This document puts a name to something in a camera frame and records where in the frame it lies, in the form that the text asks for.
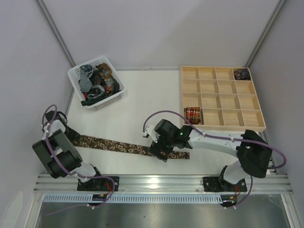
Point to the wooden compartment tray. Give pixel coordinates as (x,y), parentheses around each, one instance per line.
(225,104)

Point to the grey patterned tie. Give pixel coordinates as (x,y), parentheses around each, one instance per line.
(90,86)

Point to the dark green tie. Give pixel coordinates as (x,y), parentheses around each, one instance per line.
(91,102)

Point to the rolled dark floral tie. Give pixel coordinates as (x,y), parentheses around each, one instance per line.
(242,74)

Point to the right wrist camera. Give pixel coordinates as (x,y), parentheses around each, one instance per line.
(164,131)

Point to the brown floral tie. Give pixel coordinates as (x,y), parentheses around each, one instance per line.
(113,146)

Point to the brown orange patterned tie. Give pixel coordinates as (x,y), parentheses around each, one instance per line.
(106,73)

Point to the rolled red patterned tie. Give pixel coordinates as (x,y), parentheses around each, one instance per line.
(193,115)

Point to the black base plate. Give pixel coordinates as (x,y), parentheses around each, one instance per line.
(100,184)
(217,184)

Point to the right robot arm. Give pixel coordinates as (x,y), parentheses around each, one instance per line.
(250,150)

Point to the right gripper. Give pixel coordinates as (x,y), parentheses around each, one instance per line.
(158,149)

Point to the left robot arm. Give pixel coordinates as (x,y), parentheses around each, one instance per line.
(57,153)

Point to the white slotted cable duct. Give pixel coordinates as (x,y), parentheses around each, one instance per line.
(136,198)

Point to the white plastic basket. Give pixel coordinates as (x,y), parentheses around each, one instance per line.
(74,76)

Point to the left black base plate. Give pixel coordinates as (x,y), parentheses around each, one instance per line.
(100,184)

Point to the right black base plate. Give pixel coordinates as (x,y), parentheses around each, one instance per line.
(217,184)

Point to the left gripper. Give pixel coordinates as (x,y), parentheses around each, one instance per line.
(71,135)

